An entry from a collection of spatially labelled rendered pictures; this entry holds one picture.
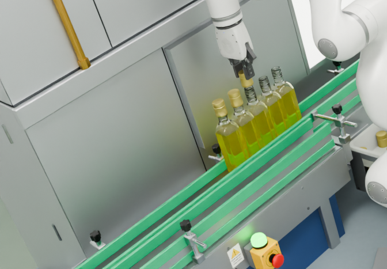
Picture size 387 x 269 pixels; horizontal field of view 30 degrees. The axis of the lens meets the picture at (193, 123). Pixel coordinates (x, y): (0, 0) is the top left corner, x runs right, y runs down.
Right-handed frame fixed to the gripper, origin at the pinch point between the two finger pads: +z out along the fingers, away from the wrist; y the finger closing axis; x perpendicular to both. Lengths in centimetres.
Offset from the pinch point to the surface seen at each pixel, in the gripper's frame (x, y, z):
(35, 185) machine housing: -60, -29, 9
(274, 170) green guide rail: -10.0, 13.6, 24.5
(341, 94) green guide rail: 30.3, 4.5, 24.3
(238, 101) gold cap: -6.3, 1.8, 6.4
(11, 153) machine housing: -60, -37, 0
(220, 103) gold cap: -12.0, 1.4, 3.9
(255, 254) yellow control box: -29, 20, 38
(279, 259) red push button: -26, 25, 40
